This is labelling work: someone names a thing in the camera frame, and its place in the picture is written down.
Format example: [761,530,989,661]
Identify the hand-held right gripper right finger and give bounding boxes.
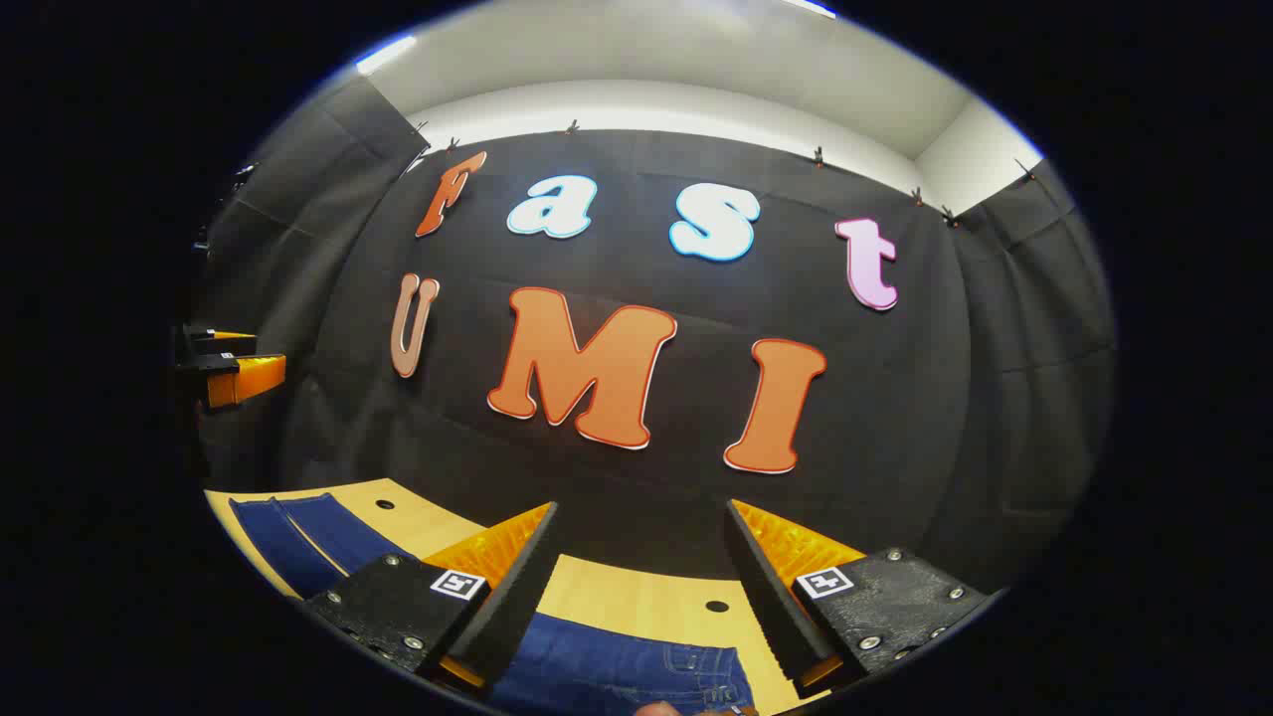
[723,497,1000,697]

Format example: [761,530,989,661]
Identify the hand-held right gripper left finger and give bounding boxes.
[303,500,560,695]

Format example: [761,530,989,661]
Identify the blue denim jeans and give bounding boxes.
[229,492,757,716]

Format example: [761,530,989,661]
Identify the black backdrop cloth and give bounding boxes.
[194,75,1117,598]

